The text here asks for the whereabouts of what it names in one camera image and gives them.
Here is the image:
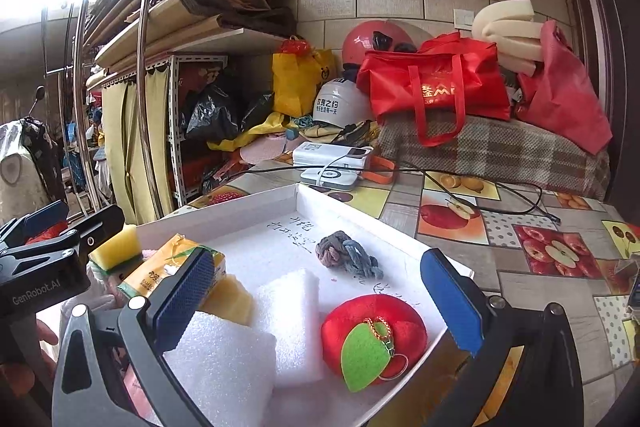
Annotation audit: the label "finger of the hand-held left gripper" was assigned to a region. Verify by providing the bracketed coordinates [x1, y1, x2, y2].
[0, 200, 70, 249]
[0, 204, 126, 260]

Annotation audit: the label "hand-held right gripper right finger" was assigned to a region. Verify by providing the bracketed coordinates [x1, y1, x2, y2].
[419, 248, 585, 427]

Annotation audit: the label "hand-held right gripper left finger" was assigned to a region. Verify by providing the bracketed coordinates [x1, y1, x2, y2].
[51, 246, 217, 427]

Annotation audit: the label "yellow sponge with green scourer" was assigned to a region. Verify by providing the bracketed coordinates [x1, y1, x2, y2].
[89, 224, 146, 273]

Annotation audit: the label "tissue packet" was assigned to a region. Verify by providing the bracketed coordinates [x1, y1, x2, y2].
[117, 233, 228, 308]

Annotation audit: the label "red plush apple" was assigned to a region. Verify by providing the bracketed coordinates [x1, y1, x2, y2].
[320, 293, 429, 394]

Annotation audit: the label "white cardboard box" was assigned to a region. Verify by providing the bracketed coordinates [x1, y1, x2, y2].
[132, 183, 475, 427]

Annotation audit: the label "white foam block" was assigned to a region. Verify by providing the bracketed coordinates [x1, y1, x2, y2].
[252, 270, 328, 389]

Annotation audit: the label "blue grey rope knot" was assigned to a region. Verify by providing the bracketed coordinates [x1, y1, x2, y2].
[315, 230, 381, 280]

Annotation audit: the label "person's left hand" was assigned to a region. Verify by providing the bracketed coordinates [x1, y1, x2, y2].
[35, 318, 61, 348]

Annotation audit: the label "grey patterned garment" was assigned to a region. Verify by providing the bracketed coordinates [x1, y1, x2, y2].
[0, 117, 66, 212]

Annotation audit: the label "yellow curtain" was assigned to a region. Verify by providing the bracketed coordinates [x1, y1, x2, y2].
[100, 67, 176, 225]

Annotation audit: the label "metal storage shelf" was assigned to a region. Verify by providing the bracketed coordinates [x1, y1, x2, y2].
[42, 0, 211, 228]

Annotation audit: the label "white angle iron shelf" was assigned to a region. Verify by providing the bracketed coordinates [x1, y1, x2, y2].
[167, 52, 231, 208]

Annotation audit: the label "plaid blanket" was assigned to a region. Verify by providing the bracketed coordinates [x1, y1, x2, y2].
[376, 109, 612, 202]

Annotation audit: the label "black plastic bag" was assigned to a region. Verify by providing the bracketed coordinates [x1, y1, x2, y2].
[185, 82, 275, 142]

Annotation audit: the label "white round charger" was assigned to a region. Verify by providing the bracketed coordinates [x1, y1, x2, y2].
[300, 167, 360, 192]

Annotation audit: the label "white power bank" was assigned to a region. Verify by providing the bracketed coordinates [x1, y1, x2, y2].
[291, 142, 375, 172]

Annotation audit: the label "red tote bag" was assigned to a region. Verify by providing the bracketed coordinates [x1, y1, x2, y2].
[356, 32, 512, 148]

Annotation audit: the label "stack of beige boards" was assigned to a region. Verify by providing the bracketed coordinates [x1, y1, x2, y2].
[85, 0, 291, 78]

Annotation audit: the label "white helmet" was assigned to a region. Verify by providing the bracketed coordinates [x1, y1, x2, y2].
[311, 77, 377, 130]

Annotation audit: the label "pink red bag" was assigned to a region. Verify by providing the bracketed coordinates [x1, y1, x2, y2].
[515, 20, 613, 155]

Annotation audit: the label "yellow shopping bag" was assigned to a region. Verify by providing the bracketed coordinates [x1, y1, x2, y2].
[271, 36, 337, 118]

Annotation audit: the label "brown folded cloth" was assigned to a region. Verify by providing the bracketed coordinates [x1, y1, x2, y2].
[180, 0, 298, 38]

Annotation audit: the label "red helmet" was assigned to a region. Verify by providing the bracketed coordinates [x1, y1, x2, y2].
[341, 20, 416, 70]

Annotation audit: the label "cream foam rolls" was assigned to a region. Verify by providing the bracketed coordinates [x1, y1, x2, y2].
[472, 0, 547, 75]

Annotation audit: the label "dark wooden door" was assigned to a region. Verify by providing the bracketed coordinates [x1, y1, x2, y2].
[550, 0, 640, 228]

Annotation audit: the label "black cable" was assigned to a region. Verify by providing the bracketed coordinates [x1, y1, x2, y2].
[247, 159, 561, 223]

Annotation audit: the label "orange strap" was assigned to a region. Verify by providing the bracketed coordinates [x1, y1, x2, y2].
[361, 157, 398, 185]

